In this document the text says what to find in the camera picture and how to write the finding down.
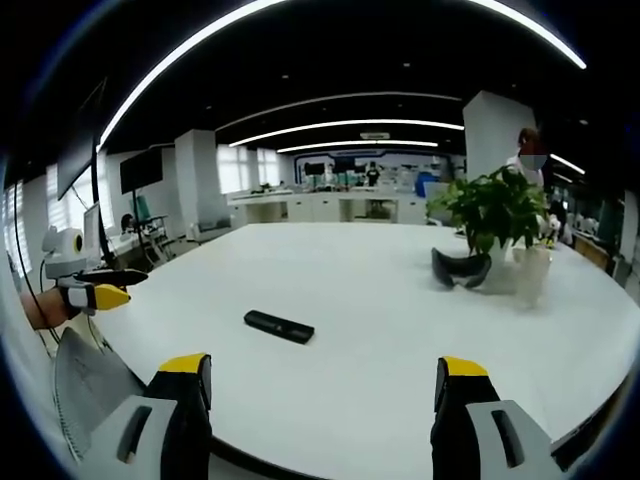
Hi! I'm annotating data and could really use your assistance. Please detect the black headset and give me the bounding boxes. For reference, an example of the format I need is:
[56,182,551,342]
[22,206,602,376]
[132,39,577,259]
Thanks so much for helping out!
[431,246,493,290]

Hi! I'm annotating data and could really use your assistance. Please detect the white desktop monitor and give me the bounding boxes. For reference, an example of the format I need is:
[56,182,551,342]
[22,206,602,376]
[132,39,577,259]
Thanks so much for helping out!
[81,201,103,257]

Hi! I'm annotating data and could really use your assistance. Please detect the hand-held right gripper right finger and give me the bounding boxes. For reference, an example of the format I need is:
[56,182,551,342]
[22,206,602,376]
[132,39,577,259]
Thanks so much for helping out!
[430,355,565,480]

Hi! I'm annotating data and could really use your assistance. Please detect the black remote control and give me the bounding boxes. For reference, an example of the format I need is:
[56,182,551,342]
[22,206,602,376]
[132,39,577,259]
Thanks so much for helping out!
[243,309,316,345]

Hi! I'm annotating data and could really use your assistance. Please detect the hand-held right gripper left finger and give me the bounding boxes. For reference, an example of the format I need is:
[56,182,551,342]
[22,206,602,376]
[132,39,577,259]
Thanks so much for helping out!
[88,352,213,480]

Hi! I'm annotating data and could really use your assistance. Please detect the white counter cabinets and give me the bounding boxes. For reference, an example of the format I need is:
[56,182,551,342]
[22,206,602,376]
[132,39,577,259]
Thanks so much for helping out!
[225,190,429,227]

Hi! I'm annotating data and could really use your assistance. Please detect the grey mesh office chair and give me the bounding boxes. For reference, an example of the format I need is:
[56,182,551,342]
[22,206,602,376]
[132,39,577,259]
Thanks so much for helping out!
[51,325,147,462]

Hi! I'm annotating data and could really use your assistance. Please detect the black cable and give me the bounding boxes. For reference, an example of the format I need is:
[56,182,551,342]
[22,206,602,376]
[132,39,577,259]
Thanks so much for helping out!
[12,179,43,321]

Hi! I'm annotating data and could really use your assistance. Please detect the green potted plant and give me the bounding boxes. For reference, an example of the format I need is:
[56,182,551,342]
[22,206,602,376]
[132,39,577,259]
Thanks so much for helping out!
[424,164,551,266]

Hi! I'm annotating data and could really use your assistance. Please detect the black monitor on stand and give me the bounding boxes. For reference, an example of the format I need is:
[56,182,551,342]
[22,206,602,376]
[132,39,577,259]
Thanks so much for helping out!
[118,148,165,196]

